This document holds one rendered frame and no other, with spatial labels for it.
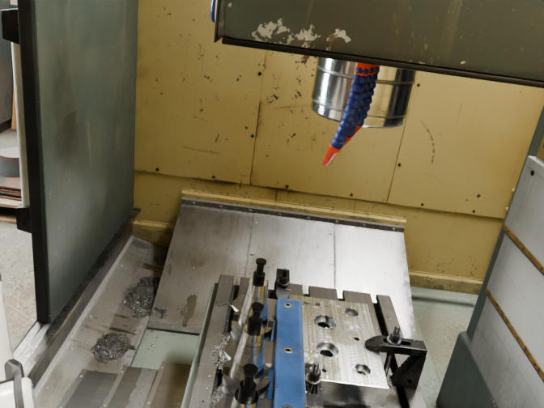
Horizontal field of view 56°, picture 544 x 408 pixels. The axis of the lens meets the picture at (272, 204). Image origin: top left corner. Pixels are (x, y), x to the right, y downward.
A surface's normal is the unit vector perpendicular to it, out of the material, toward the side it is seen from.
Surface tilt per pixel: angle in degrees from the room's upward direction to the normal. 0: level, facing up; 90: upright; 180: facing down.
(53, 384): 17
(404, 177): 90
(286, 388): 0
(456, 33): 90
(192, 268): 24
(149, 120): 90
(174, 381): 7
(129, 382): 8
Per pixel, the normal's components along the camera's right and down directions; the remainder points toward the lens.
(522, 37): -0.03, 0.39
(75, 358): 0.42, -0.83
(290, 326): 0.13, -0.91
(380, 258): 0.11, -0.68
